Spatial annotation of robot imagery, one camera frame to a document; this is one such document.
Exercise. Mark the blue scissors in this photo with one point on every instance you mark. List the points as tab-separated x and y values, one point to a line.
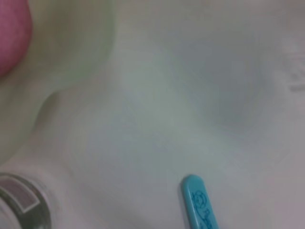
200	202

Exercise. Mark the green glass fruit plate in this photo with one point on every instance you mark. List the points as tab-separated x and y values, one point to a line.
71	43

